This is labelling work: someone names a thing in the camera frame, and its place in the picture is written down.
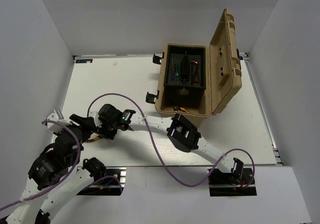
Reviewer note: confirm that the black toolbox latch near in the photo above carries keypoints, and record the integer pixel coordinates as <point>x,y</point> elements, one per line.
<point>151,98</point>

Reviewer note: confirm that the green black precision screwdriver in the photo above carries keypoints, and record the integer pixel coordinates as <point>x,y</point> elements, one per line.
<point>176,68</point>

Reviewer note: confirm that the black toolbox inner tray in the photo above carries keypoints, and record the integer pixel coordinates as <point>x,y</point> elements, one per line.
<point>182,55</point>

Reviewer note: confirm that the yellow handled needle-nose pliers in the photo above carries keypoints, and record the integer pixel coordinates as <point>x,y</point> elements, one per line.
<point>94,139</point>

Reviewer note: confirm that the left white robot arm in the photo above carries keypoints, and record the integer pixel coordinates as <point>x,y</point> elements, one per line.
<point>52,179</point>

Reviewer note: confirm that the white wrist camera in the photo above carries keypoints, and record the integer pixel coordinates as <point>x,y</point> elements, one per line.
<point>95,116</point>
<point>56,116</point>

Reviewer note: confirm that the blue red handled screwdriver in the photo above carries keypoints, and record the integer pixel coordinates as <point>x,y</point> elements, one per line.
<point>173,74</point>

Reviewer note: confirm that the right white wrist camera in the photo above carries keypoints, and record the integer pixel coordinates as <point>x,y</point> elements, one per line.
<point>95,116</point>

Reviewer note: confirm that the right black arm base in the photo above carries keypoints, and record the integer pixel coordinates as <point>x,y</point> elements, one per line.
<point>225,185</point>

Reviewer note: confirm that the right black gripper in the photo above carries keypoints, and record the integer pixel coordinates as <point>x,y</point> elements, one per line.
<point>102,131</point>

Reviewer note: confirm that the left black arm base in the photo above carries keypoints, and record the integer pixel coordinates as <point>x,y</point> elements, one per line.
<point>106,181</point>

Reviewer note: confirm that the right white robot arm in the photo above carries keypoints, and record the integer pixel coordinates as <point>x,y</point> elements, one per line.
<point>180,131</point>

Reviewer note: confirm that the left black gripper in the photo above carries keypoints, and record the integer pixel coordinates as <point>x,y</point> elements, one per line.
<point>88,127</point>

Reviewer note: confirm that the large brown hex key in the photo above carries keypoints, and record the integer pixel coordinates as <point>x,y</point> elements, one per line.
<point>197,78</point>

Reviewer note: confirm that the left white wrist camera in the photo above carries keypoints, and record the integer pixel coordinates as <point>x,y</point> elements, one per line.
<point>56,116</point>

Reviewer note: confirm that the black toolbox latch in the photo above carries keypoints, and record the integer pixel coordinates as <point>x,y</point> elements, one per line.
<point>151,98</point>
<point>157,59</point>

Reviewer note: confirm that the long brown hex key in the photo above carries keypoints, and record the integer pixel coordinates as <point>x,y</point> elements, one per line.
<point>193,68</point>

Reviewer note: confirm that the tan plastic toolbox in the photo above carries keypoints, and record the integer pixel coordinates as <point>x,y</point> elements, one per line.
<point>223,77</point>

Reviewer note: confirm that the black toolbox latch far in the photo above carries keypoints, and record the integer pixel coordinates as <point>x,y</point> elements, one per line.
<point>157,59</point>

